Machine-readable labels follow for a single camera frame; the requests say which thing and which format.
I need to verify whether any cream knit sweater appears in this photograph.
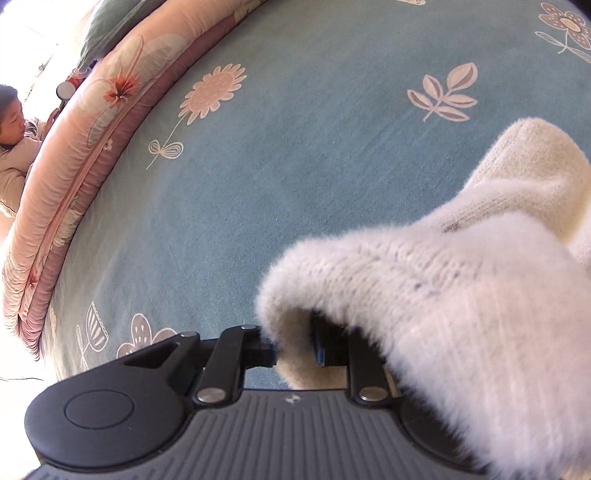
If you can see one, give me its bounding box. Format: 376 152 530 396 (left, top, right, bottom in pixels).
256 118 590 479

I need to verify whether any blue floral bed sheet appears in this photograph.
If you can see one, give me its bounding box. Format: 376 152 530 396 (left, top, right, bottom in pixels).
41 1 590 379

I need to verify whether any pink floral quilt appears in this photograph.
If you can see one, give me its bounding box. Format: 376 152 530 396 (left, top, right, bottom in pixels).
1 1 259 357

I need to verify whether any person in beige jacket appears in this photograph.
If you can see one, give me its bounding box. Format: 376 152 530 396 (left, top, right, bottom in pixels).
0 85 45 220

